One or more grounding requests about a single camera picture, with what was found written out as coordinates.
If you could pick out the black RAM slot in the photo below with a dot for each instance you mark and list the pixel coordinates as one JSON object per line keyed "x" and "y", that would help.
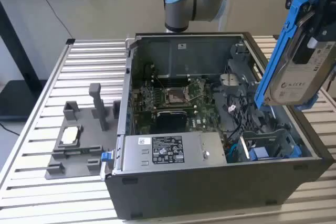
{"x": 170, "y": 75}
{"x": 170, "y": 80}

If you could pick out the hard disk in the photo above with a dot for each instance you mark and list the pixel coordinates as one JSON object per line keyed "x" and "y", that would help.
{"x": 288, "y": 87}

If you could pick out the CPU socket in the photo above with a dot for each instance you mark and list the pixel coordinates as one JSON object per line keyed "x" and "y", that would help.
{"x": 174, "y": 95}

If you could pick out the black open PC case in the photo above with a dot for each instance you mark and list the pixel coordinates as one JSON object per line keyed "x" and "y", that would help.
{"x": 183, "y": 195}

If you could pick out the silver CPU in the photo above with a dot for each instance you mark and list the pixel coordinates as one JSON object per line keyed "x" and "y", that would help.
{"x": 69, "y": 135}

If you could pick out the grey metal drive cage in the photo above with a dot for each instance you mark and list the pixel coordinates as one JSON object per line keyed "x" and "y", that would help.
{"x": 236, "y": 66}

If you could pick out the blue case latch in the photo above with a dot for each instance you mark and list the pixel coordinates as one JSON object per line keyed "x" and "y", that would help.
{"x": 106, "y": 156}

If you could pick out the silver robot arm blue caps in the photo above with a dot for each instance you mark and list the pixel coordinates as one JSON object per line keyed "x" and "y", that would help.
{"x": 181, "y": 9}

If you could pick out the grey metal disk bay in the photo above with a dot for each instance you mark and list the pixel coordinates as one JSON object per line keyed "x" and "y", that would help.
{"x": 278, "y": 140}

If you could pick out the blue plastic disk carrier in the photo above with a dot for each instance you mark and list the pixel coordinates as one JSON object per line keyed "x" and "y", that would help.
{"x": 258, "y": 153}

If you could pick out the green motherboard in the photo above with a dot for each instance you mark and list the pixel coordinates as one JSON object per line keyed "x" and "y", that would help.
{"x": 204, "y": 121}

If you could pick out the silver power supply with label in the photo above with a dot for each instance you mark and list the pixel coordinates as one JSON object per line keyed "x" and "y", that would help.
{"x": 131, "y": 155}

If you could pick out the black furniture frame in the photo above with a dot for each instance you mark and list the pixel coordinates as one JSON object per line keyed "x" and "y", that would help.
{"x": 15, "y": 100}

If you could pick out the grey parts rack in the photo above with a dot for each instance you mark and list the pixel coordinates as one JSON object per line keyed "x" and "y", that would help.
{"x": 86, "y": 119}

